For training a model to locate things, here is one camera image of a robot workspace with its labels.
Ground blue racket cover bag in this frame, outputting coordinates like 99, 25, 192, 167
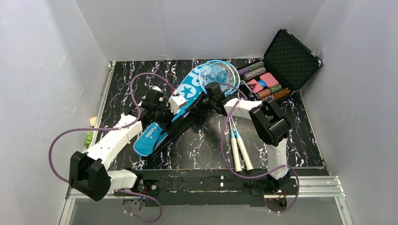
133, 64, 208, 158

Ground blue racket white grip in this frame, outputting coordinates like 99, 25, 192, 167
203, 61, 255, 172

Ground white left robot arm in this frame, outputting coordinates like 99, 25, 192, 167
69, 89, 186, 201

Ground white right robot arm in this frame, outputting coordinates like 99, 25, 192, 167
188, 82, 291, 189

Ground pink playing card deck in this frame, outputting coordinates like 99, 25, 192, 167
260, 72, 279, 87

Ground beige wooden block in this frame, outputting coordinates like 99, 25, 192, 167
89, 117, 97, 127

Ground black poker chip case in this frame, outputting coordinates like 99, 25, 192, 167
238, 28, 323, 103

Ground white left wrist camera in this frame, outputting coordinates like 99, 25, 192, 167
168, 95, 187, 114

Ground green clip on rail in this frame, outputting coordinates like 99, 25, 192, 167
85, 131, 93, 147

